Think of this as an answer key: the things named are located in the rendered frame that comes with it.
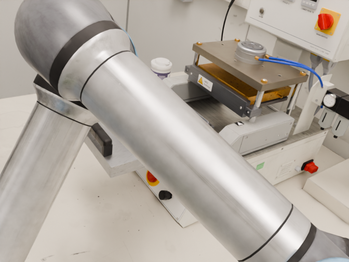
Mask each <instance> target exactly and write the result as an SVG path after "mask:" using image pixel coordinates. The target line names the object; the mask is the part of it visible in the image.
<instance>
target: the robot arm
mask: <svg viewBox="0 0 349 262"><path fill-rule="evenodd" d="M14 35H15V41H16V44H17V48H18V50H19V52H20V54H21V56H22V57H23V58H24V60H25V61H26V62H27V63H28V65H29V66H30V67H31V68H32V69H34V70H35V71H36V72H37V76H36V78H35V80H34V81H33V84H32V85H33V87H34V90H35V92H36V95H37V102H36V104H35V106H34V108H33V110H32V112H31V114H30V116H29V118H28V120H27V122H26V124H25V126H24V128H23V130H22V132H21V134H20V136H19V138H18V140H17V142H16V144H15V146H14V148H13V150H12V152H11V154H10V156H9V158H8V160H7V162H6V164H5V166H4V168H3V170H2V172H1V174H0V262H25V260H26V258H27V256H28V254H29V252H30V250H31V248H32V246H33V244H34V242H35V240H36V238H37V236H38V234H39V232H40V230H41V228H42V226H43V223H44V221H45V219H46V217H47V215H48V213H49V211H50V209H51V207H52V205H53V203H54V201H55V199H56V197H57V195H58V193H59V191H60V189H61V187H62V185H63V183H64V181H65V179H66V177H67V175H68V173H69V171H70V169H71V167H72V165H73V163H74V161H75V159H76V157H77V155H78V153H79V151H80V149H81V147H82V145H83V143H84V141H85V139H86V137H87V135H88V133H89V131H90V129H91V127H92V126H93V124H95V123H97V122H101V123H102V124H103V125H104V126H105V127H106V128H107V129H108V130H109V131H110V132H111V133H112V134H113V135H114V136H115V137H116V138H117V139H118V140H119V141H120V142H121V143H122V144H123V145H124V146H125V147H126V148H127V149H128V150H129V151H130V152H131V153H132V154H133V155H134V156H135V157H136V158H137V159H138V160H139V161H140V162H141V163H142V164H143V165H144V166H145V168H146V169H147V170H148V171H149V172H150V173H151V174H152V175H153V176H154V177H155V178H156V179H157V180H158V181H159V182H160V183H161V184H162V185H163V186H164V187H165V188H166V189H167V190H168V191H169V192H170V193H171V194H172V195H173V196H174V197H175V198H176V199H177V200H178V201H179V202H180V203H181V204H182V205H183V206H184V207H185V208H186V209H187V210H188V211H189V212H190V213H191V214H192V215H193V216H194V217H195V218H196V219H197V220H198V221H199V222H200V223H201V224H202V225H203V226H204V227H205V228H206V229H207V230H208V231H209V232H210V233H211V234H212V235H213V236H214V237H215V238H216V239H217V240H218V241H219V242H220V243H221V244H222V245H223V246H224V247H225V248H226V249H227V250H228V251H229V252H230V253H231V255H232V256H233V257H234V258H235V259H236V260H237V261H238V262H349V238H344V237H341V236H338V235H335V234H332V233H328V232H325V231H322V230H319V229H318V228H317V227H316V226H314V225H313V224H312V223H311V222H310V220H309V219H308V218H307V217H306V216H305V215H304V214H303V213H302V212H300V211H299V210H298V209H297V208H296V207H295V206H294V205H293V204H292V203H291V202H290V201H289V200H288V199H287V198H286V197H285V196H284V195H283V194H281V193H280V192H279V191H278V190H277V189H276V188H275V187H274V186H273V185H272V184H271V183H270V182H269V181H268V180H267V179H266V178H265V177H264V176H262V175H261V174H260V173H259V172H258V171H257V170H256V169H255V168H254V167H253V166H252V165H251V164H250V163H249V162H248V161H247V160H246V159H245V158H243V157H242V156H241V155H240V154H239V153H238V152H237V151H236V150H235V149H234V148H233V147H232V146H231V145H230V144H229V143H228V142H227V141H226V140H224V139H223V138H222V137H221V136H220V135H219V134H218V133H217V132H216V131H215V130H214V129H213V128H212V127H211V126H210V125H209V124H208V123H207V122H205V121H204V120H203V119H202V118H201V117H200V116H199V115H198V114H197V113H196V112H195V111H194V110H193V109H192V108H191V107H190V106H189V105H188V104H186V103H185V102H184V101H183V100H182V99H181V98H180V97H179V96H178V95H177V94H176V93H175V92H174V91H173V90H172V89H171V88H170V87H169V86H167V85H166V84H165V83H164V82H163V81H162V80H161V79H160V78H159V77H158V76H157V75H156V74H155V73H154V72H153V71H152V70H151V69H150V68H148V67H147V66H146V65H145V64H144V63H143V62H142V61H141V60H140V59H139V57H138V53H137V50H136V48H135V45H134V43H133V41H132V39H131V37H130V36H129V35H128V33H127V32H126V31H125V30H124V29H123V28H122V27H121V26H119V24H118V23H117V22H116V21H115V19H114V18H113V17H112V16H111V14H110V13H109V12H108V10H107V9H106V8H105V6H104V5H103V4H102V3H101V2H100V1H99V0H24V1H23V2H22V3H21V5H20V7H19V9H18V11H17V14H16V18H15V22H14Z"/></svg>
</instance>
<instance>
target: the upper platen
mask: <svg viewBox="0 0 349 262"><path fill-rule="evenodd" d="M198 67H199V68H201V69H202V70H204V71H205V72H207V73H208V74H210V75H211V76H213V77H215V78H216V79H218V80H219V81H220V82H222V83H223V84H225V85H226V86H228V87H230V88H231V89H233V90H234V91H236V92H237V93H239V94H240V95H242V96H243V97H245V98H247V99H248V100H250V101H251V103H250V105H253V104H254V101H255V98H256V95H257V92H258V90H256V89H255V88H253V87H251V86H250V85H248V84H247V83H245V82H243V81H242V80H240V79H238V78H237V77H235V76H234V75H232V74H230V73H228V72H227V71H226V70H224V69H222V68H221V67H219V66H217V65H216V64H214V63H207V64H199V65H198ZM290 91H291V87H289V86H285V87H281V88H276V89H271V90H267V91H264V94H263V98H262V101H261V104H260V106H261V107H263V106H267V105H270V104H274V103H278V102H282V101H286V100H287V99H288V97H287V96H288V95H289V93H290Z"/></svg>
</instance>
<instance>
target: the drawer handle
mask: <svg viewBox="0 0 349 262"><path fill-rule="evenodd" d="M90 132H91V134H92V135H93V136H94V138H95V139H96V140H97V142H98V143H99V144H100V146H101V147H102V155H103V156H104V157H105V156H109V155H112V150H113V145H112V139H111V138H110V137H109V135H108V134H107V133H106V132H105V131H104V129H103V128H102V127H101V126H100V125H99V123H95V124H93V126H92V127H91V129H90Z"/></svg>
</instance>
